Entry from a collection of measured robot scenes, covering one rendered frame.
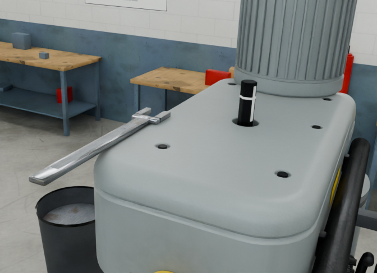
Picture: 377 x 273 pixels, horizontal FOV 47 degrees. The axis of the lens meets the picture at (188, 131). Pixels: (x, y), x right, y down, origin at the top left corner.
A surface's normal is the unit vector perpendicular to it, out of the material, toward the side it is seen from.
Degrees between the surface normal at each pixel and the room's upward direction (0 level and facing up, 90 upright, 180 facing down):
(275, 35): 90
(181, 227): 90
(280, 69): 90
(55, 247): 93
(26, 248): 0
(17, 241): 0
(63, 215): 0
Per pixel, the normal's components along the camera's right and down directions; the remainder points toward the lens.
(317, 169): 0.45, -0.74
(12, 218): 0.04, -0.93
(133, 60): -0.42, 0.31
